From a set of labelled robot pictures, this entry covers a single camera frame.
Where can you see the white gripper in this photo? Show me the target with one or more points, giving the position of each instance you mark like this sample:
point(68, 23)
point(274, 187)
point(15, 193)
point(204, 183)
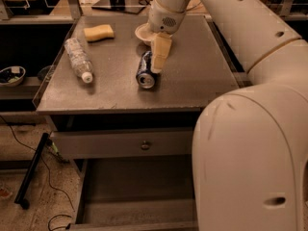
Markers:
point(163, 20)

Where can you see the blue pepsi can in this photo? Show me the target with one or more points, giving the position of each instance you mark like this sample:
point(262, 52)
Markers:
point(144, 76)

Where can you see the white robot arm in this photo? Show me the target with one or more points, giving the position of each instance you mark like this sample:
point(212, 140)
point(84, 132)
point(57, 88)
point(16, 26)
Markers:
point(250, 145)

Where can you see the grey drawer cabinet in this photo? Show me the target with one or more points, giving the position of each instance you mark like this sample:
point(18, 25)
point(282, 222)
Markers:
point(198, 71)

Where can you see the closed top drawer with knob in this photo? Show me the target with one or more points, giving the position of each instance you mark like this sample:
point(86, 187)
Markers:
point(124, 143)

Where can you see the open middle drawer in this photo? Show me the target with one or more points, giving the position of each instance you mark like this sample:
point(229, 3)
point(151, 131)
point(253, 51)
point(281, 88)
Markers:
point(136, 194)

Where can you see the white paper bowl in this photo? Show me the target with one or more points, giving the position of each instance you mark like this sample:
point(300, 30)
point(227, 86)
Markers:
point(144, 33)

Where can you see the yellow sponge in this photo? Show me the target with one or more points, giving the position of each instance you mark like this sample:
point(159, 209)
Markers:
point(104, 31)

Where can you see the black monitor stand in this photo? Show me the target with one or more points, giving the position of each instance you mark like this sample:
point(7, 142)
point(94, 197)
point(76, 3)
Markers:
point(121, 6)

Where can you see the clear plastic water bottle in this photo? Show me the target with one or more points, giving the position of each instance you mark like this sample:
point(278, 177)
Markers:
point(79, 60)

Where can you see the white bowl with items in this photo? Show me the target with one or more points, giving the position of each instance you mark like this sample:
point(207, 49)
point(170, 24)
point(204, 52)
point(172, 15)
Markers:
point(12, 76)

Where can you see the black bar on floor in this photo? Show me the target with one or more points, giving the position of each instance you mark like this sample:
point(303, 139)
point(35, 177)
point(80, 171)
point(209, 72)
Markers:
point(20, 197)

